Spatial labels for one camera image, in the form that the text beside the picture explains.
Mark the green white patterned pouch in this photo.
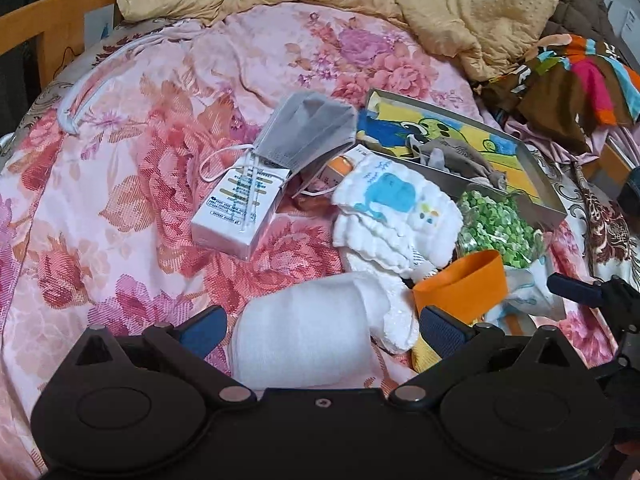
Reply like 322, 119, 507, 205
456, 185, 547, 268

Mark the metal box with cartoon lining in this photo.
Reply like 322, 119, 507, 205
356, 88, 568, 243

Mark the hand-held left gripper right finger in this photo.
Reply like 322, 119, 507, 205
387, 305, 583, 407

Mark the brown quilted blanket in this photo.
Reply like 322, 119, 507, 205
542, 0, 626, 61

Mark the grey cloth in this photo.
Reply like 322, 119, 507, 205
405, 140, 508, 192

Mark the white fluffy cloth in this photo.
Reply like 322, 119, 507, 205
345, 250, 422, 356

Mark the brown multicolour striped garment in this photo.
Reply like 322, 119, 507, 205
482, 34, 640, 156

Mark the brown white floral sheet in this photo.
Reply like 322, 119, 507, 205
540, 150, 640, 291

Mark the white cord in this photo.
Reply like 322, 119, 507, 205
56, 30, 201, 136

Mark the orange white small bottle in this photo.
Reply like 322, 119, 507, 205
320, 155, 362, 192

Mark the wooden board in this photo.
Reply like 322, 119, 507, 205
582, 137, 633, 188

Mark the light blue printed cloth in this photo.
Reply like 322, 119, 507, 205
485, 260, 568, 336

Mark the white towel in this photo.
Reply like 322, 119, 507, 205
229, 272, 391, 391

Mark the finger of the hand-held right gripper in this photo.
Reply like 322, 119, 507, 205
547, 272, 608, 307

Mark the pink floral bedsheet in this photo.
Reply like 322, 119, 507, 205
0, 2, 621, 480

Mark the yellow quilt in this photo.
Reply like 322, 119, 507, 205
116, 0, 571, 83

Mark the pink satin cloth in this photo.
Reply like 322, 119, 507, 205
475, 97, 640, 163

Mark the yellow cloth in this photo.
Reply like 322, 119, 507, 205
411, 336, 447, 374

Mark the orange band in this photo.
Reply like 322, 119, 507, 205
412, 249, 510, 326

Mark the white printed carton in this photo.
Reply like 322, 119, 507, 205
191, 152, 292, 261

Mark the grey face mask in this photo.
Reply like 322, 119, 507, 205
200, 91, 358, 198

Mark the wooden chair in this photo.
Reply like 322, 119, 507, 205
0, 0, 121, 91

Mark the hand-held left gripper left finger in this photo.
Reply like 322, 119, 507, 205
61, 305, 258, 407

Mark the white whale print cloth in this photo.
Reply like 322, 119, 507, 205
331, 152, 465, 275

